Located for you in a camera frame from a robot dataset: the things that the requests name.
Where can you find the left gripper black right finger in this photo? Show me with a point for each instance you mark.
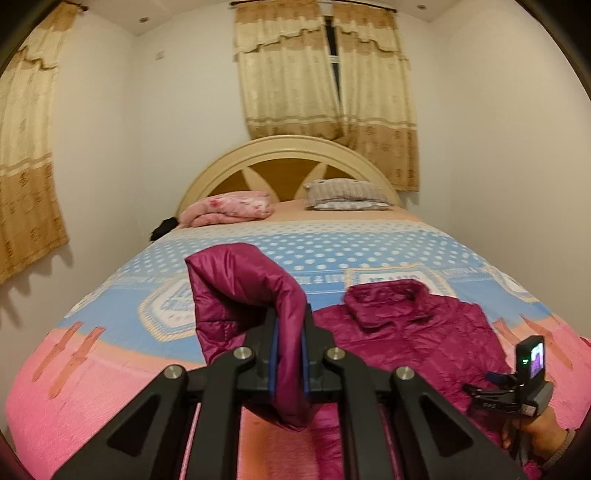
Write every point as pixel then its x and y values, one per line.
pixel 315 341

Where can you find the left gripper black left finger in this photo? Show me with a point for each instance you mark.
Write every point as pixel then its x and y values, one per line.
pixel 260 375

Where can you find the magenta quilted puffer jacket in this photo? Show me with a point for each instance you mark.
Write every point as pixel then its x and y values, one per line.
pixel 387 324

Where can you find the person's right hand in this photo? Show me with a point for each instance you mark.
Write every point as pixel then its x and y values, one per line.
pixel 549 441

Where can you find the pink and blue bedspread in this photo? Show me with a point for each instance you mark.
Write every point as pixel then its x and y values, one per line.
pixel 114 341

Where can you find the folded pink floral blanket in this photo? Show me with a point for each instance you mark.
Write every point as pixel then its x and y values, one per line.
pixel 227 208

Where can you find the black object beside bed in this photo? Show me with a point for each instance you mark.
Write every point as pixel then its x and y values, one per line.
pixel 166 226

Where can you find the striped grey pillow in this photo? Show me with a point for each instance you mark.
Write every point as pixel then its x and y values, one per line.
pixel 343 194

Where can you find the cream arched wooden headboard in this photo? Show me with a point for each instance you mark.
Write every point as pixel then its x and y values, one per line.
pixel 281 166

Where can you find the beige patterned side curtain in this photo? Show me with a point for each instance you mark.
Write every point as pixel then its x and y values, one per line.
pixel 31 221

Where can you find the beige patterned window curtain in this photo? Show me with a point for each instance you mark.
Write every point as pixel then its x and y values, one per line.
pixel 352 86

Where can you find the small black action camera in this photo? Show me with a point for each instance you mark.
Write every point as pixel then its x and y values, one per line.
pixel 530 359

